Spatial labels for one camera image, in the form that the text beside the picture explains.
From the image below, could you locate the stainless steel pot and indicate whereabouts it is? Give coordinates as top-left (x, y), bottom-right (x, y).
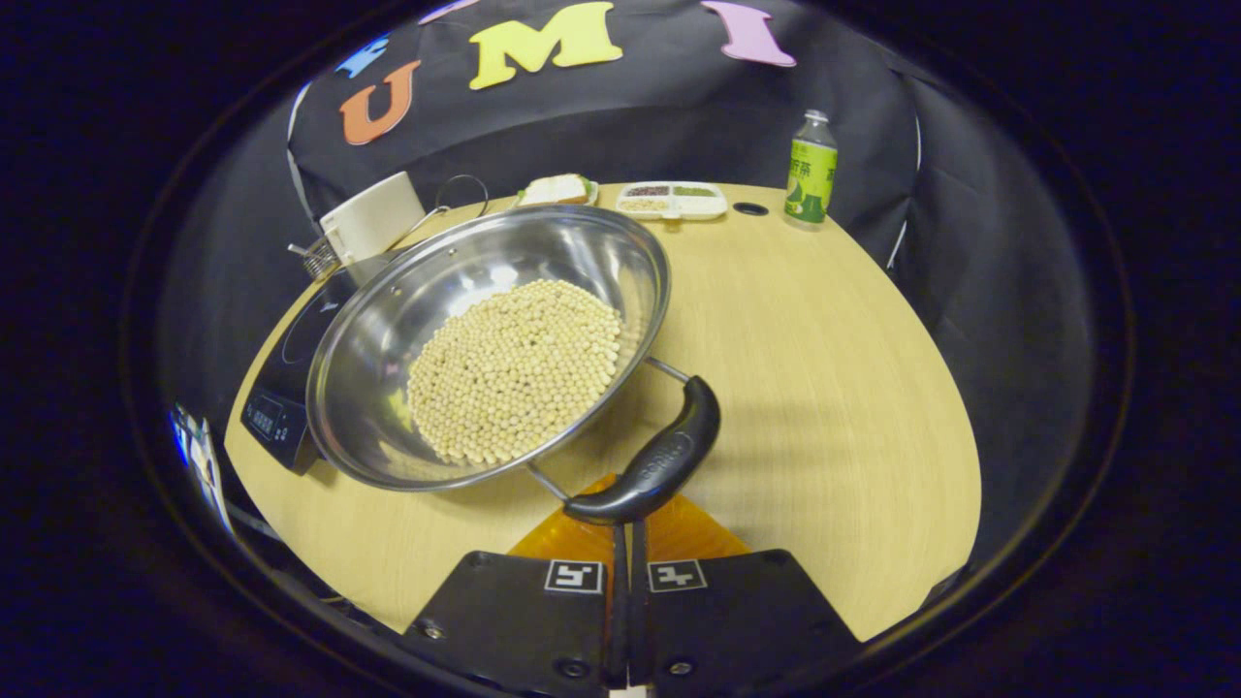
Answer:
top-left (305, 204), bottom-right (723, 526)

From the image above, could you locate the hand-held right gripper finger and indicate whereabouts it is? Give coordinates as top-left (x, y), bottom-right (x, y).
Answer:
top-left (630, 492), bottom-right (864, 694)
top-left (402, 472), bottom-right (629, 694)

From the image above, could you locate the white bread sandwich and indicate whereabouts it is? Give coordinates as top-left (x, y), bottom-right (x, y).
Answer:
top-left (522, 174), bottom-right (592, 205)

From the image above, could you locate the metal mesh holder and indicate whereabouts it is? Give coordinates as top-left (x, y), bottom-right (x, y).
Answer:
top-left (288, 236), bottom-right (340, 280)

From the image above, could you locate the white divided grain dish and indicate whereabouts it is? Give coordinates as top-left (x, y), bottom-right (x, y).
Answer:
top-left (616, 181), bottom-right (728, 221)

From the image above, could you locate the black induction cooktop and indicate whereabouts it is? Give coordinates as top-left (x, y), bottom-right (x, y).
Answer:
top-left (239, 250), bottom-right (403, 476)

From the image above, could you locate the green plate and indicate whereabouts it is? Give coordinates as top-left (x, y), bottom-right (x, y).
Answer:
top-left (514, 176), bottom-right (600, 208)

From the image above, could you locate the pile of soybeans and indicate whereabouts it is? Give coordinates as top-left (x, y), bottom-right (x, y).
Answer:
top-left (405, 279), bottom-right (623, 466)

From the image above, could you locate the green label drink bottle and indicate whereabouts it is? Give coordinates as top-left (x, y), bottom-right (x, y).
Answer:
top-left (783, 110), bottom-right (839, 229)

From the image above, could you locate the white toaster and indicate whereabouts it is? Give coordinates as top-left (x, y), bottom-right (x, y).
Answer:
top-left (319, 172), bottom-right (428, 268)

